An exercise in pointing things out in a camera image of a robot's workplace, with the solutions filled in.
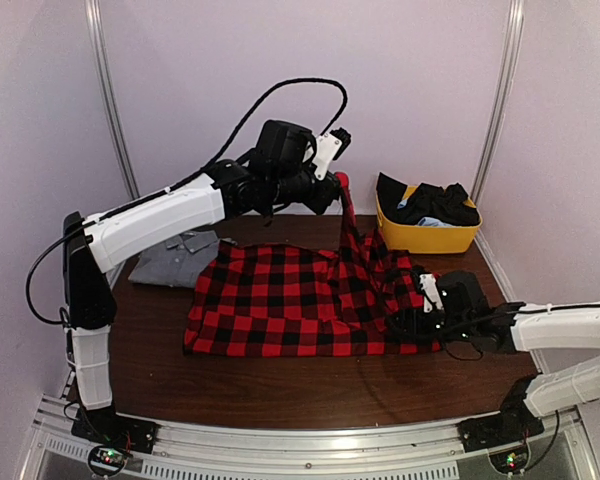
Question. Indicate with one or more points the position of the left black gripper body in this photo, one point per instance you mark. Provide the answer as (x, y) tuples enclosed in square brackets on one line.
[(317, 202)]

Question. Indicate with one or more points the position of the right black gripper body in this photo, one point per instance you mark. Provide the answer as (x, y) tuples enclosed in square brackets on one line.
[(423, 332)]

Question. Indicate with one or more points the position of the yellow plastic bin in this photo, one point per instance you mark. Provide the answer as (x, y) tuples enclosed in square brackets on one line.
[(431, 240)]

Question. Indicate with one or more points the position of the red black plaid shirt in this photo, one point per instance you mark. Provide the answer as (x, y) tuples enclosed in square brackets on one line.
[(280, 300)]

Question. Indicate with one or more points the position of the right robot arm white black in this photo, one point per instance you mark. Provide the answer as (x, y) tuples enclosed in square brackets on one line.
[(455, 308)]

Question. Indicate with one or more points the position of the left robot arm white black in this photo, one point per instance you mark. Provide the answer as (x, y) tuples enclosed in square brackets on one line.
[(288, 164)]

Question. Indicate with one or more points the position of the light blue garment in bin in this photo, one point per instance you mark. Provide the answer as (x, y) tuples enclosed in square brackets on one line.
[(432, 222)]

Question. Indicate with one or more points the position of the black garment in bin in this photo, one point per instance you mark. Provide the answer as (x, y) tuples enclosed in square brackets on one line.
[(448, 205)]

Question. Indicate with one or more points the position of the folded grey shirt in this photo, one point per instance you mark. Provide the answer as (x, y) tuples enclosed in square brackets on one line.
[(178, 261)]

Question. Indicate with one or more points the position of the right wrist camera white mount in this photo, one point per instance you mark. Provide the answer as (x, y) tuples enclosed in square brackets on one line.
[(428, 289)]

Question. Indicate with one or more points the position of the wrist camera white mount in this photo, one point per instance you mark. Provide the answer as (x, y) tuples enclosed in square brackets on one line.
[(428, 289), (328, 148)]

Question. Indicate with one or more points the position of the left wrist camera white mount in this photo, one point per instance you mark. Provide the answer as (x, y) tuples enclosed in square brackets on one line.
[(328, 148)]

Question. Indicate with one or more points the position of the front aluminium rail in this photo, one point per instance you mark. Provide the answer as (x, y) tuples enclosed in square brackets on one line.
[(431, 450)]

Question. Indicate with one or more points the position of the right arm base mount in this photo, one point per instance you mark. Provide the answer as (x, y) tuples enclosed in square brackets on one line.
[(505, 437)]

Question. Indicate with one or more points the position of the right aluminium frame post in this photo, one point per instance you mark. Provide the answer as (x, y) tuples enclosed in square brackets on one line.
[(509, 60)]

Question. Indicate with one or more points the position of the aluminium frame post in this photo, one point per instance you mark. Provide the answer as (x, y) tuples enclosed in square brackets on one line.
[(509, 60), (112, 115)]

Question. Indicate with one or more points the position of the left aluminium frame post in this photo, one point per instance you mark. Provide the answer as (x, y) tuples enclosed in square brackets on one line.
[(112, 115)]

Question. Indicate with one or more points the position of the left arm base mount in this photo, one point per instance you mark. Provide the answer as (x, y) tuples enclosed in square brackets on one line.
[(113, 451)]

